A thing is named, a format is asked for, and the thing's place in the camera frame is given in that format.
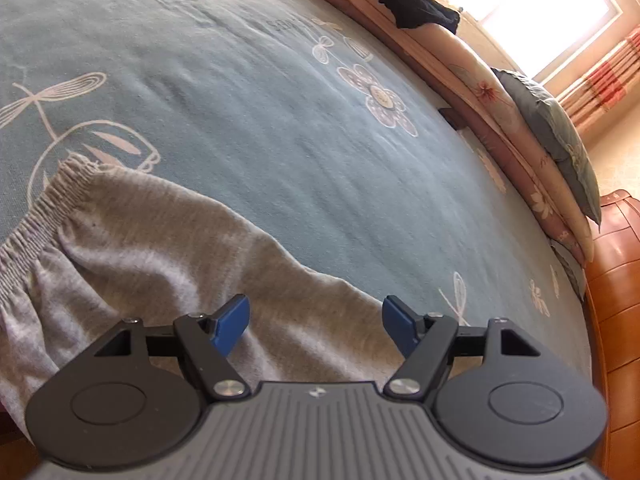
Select teal printed bed sheet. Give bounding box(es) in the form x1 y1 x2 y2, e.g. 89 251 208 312
0 0 597 386

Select grey drawstring pants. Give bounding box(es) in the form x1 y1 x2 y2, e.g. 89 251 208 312
0 154 407 436

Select window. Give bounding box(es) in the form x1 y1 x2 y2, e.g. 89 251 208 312
410 0 632 81

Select black phone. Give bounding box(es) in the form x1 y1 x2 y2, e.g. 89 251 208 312
437 106 469 133

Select cream floral quilt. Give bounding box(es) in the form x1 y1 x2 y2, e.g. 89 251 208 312
290 0 597 261

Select mauve floral quilt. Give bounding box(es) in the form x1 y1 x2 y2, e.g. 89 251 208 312
257 0 587 267

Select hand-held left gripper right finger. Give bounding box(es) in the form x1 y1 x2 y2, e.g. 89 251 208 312
381 296 544 402

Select thick teal pillow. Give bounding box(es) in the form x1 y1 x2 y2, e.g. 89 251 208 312
491 67 602 226

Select wooden headboard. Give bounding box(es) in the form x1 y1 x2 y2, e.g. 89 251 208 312
582 189 640 480

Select striped orange curtain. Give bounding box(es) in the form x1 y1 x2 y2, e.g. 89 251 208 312
557 27 640 131

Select black garment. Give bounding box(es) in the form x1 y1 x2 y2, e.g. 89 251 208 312
371 0 461 36

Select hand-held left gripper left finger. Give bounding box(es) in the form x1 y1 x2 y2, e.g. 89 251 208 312
94 294 251 402

